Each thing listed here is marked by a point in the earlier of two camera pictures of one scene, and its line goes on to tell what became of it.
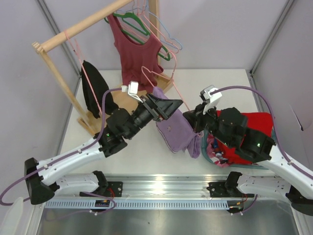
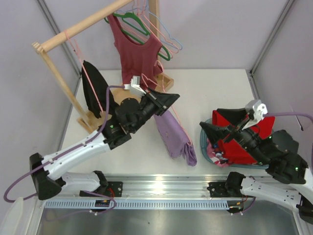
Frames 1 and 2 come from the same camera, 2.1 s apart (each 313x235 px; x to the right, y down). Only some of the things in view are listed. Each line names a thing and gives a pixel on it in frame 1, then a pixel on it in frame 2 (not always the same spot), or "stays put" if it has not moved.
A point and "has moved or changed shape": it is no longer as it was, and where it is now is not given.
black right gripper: x=198 y=120 → x=231 y=133
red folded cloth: x=260 y=122 stays put
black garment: x=94 y=85 stays put
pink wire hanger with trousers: x=171 y=77 → x=145 y=78
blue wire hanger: x=147 y=9 stays put
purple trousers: x=177 y=130 has moved or changed shape
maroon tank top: x=139 y=61 stays put
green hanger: x=146 y=33 stays put
